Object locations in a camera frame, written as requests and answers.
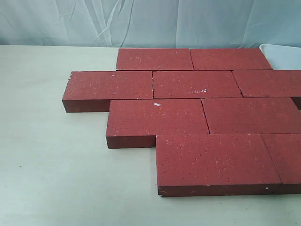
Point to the front large red brick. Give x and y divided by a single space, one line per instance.
214 165

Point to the grey fabric backdrop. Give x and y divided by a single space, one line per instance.
151 23

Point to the back base red brick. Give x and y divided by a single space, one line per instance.
154 59

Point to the white plastic tray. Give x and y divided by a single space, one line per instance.
282 57

